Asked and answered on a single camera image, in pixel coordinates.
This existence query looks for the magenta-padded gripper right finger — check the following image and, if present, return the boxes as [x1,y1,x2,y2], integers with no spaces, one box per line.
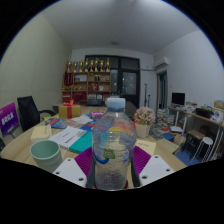
[128,145,176,189]

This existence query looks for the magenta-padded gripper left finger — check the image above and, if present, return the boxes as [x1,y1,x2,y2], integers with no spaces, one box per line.
[52,146,98,189]

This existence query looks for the clear plastic water bottle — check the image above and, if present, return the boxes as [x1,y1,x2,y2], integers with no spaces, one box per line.
[91,97,138,191]

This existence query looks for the yellow book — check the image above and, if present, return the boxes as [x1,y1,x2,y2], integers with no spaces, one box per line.
[134,139,157,157]

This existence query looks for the pale green cup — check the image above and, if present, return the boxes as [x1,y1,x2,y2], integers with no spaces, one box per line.
[29,139,64,174]

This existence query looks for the teal book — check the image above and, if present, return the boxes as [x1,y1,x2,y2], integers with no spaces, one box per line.
[68,130,94,155]

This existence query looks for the white book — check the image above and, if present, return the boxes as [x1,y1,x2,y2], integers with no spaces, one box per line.
[49,125,88,150]

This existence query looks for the cream book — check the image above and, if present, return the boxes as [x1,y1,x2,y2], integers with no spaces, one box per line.
[30,124,53,144]

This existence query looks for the blue book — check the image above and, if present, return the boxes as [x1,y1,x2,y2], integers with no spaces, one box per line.
[49,118,69,130]

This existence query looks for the stack of books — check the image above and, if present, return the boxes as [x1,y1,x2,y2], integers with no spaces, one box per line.
[156,108,176,129]

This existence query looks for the brown wooden stool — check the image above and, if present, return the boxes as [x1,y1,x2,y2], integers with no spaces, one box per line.
[182,129,206,158]

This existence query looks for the pink flowers in white pot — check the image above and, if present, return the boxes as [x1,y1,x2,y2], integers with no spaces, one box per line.
[133,106,157,139]

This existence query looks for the white round stool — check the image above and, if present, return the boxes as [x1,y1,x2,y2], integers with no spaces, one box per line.
[193,136,214,163]

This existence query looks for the yellow gift box red ribbon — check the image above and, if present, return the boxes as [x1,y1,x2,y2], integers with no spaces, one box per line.
[58,99,82,120]

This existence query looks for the pink box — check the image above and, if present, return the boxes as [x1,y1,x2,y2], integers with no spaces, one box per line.
[89,111,104,120]

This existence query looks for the cluttered side desk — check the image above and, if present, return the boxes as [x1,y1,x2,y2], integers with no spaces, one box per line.
[168,104,224,161]

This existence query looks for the black office chair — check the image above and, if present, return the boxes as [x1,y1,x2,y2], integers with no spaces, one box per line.
[17,95,56,133]

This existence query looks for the black computer monitor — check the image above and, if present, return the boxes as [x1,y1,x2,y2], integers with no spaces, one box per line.
[171,92,186,107]

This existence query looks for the purple sign board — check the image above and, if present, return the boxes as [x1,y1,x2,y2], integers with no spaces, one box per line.
[0,102,20,138]

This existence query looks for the wooden shelf unit with trophies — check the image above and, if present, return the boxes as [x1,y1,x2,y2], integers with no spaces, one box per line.
[61,58,112,104]

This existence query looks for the black-framed glass door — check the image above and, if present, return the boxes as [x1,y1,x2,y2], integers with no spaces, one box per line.
[84,54,141,109]

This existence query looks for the white air conditioner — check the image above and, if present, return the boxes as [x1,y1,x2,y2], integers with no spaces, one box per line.
[153,56,170,71]

